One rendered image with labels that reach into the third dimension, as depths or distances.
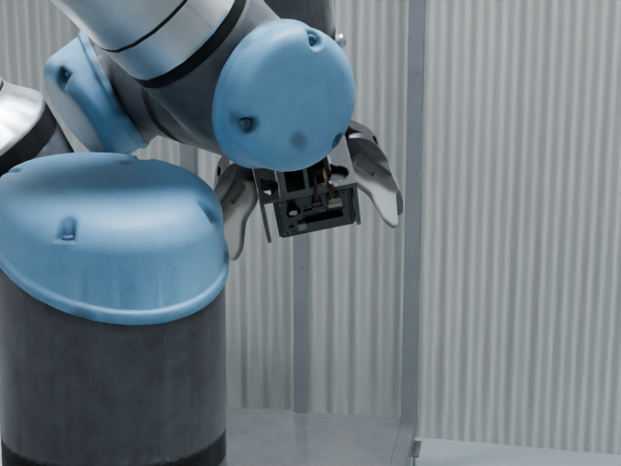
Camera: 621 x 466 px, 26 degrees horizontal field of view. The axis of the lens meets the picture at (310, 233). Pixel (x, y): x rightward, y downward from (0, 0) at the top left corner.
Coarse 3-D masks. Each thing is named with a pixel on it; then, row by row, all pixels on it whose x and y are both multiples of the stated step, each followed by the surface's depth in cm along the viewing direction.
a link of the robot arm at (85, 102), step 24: (72, 48) 78; (96, 48) 77; (48, 72) 78; (72, 72) 77; (96, 72) 76; (120, 72) 76; (72, 96) 77; (96, 96) 76; (120, 96) 76; (72, 120) 80; (96, 120) 77; (120, 120) 77; (144, 120) 75; (96, 144) 79; (120, 144) 78; (144, 144) 80
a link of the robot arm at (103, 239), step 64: (0, 192) 65; (64, 192) 65; (128, 192) 66; (192, 192) 67; (0, 256) 64; (64, 256) 62; (128, 256) 62; (192, 256) 64; (0, 320) 66; (64, 320) 63; (128, 320) 63; (192, 320) 65; (0, 384) 67; (64, 384) 64; (128, 384) 64; (192, 384) 66; (64, 448) 64; (128, 448) 64; (192, 448) 66
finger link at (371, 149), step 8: (352, 120) 101; (352, 128) 101; (360, 128) 101; (368, 128) 102; (352, 136) 101; (360, 136) 101; (368, 136) 101; (352, 144) 101; (360, 144) 101; (368, 144) 102; (376, 144) 102; (352, 152) 102; (360, 152) 102; (368, 152) 102; (376, 152) 103; (376, 160) 104; (384, 160) 105; (384, 168) 104
